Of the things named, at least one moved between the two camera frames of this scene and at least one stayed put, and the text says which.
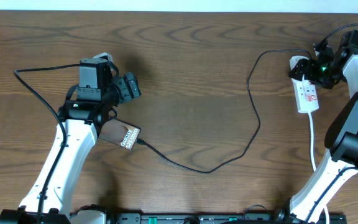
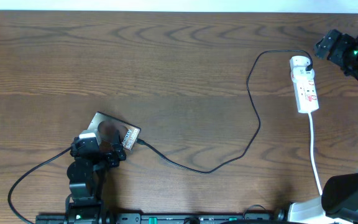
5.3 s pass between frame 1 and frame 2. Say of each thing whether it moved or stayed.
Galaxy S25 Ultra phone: stayed
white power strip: stayed
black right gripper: moved
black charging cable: stayed
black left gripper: moved
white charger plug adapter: stayed
